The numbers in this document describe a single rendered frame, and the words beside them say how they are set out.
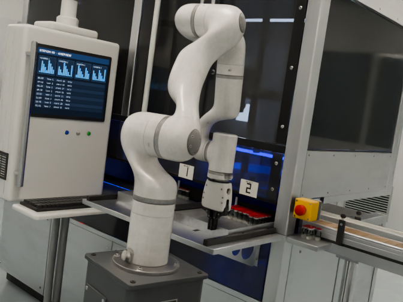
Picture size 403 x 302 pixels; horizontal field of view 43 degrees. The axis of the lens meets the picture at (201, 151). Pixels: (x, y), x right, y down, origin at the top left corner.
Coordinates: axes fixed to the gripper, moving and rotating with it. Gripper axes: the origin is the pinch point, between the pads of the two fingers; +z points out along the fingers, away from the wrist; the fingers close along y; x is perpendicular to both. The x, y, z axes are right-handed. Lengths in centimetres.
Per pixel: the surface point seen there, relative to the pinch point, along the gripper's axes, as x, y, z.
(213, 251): 11.3, -10.7, 5.1
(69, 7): 4, 95, -74
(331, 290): -77, -12, 35
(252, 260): -26.7, -1.0, 16.5
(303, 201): -27.9, -17.9, -10.8
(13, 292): -29, 170, 92
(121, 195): -3, 52, 2
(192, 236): 7.5, 1.7, 4.3
